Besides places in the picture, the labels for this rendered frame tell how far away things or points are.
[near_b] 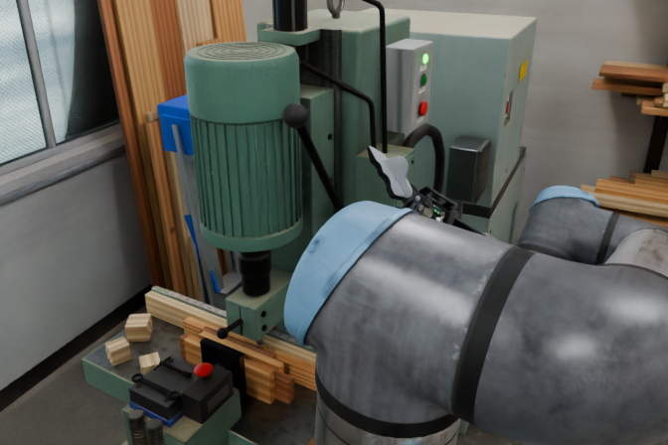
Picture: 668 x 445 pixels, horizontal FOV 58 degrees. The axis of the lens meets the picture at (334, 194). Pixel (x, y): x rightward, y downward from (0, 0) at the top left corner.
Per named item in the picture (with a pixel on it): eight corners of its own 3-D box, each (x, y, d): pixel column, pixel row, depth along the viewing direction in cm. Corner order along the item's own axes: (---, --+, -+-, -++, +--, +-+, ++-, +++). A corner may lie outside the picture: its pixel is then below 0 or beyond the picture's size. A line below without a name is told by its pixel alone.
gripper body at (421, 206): (422, 180, 81) (494, 225, 83) (395, 199, 89) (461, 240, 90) (402, 225, 78) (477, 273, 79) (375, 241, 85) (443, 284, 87)
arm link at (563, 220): (613, 222, 94) (587, 293, 89) (540, 203, 99) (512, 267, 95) (618, 194, 86) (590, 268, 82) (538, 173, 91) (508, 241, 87)
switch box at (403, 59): (380, 129, 116) (383, 46, 109) (401, 116, 124) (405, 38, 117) (409, 135, 113) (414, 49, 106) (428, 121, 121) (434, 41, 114)
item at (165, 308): (147, 313, 132) (144, 294, 130) (153, 309, 134) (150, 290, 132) (395, 415, 105) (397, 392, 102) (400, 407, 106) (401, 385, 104)
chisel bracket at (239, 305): (227, 337, 111) (224, 298, 107) (271, 300, 122) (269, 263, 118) (259, 350, 107) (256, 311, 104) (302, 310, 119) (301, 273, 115)
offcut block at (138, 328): (127, 342, 123) (124, 326, 121) (131, 329, 127) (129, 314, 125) (148, 341, 123) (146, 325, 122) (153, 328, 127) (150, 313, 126)
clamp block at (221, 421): (126, 449, 102) (118, 408, 98) (182, 399, 112) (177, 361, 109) (192, 486, 95) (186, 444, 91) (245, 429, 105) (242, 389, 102)
